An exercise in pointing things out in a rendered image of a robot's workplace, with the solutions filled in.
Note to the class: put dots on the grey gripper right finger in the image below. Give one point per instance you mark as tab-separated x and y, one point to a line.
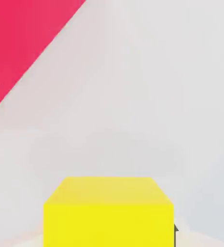
176	236

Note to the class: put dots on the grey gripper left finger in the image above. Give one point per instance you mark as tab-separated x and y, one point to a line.
33	242

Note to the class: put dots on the small yellow cube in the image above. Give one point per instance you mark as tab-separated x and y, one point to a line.
108	222

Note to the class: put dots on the large red box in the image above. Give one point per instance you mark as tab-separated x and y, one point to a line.
17	38

